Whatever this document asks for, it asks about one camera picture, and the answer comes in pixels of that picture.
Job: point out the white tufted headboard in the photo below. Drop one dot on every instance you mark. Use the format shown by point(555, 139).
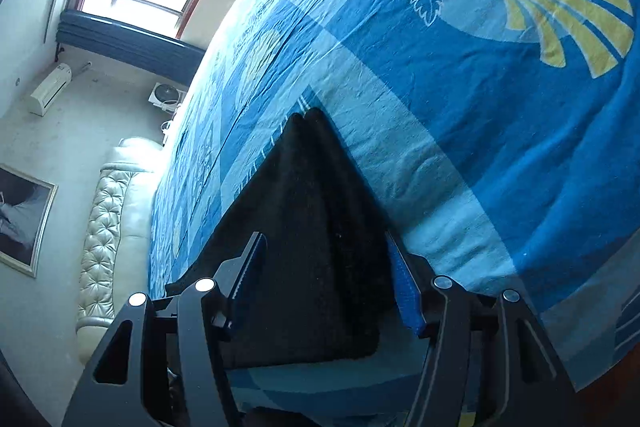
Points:
point(112, 217)

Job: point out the black pants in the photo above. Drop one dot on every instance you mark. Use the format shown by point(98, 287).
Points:
point(310, 232)

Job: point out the blue curtain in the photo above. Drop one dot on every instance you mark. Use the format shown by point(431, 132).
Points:
point(125, 42)

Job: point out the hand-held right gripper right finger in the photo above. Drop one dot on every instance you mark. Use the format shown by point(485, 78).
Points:
point(407, 292)

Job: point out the blue printed bedsheet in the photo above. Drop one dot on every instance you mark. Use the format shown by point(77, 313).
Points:
point(475, 117)

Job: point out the white fan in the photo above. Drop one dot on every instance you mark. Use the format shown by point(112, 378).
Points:
point(167, 96)

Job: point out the framed wall picture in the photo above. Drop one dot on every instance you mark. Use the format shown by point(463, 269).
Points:
point(22, 219)

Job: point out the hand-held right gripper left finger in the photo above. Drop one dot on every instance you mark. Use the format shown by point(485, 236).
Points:
point(248, 277)

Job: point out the white air conditioner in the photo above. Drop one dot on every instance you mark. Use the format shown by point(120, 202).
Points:
point(50, 89)

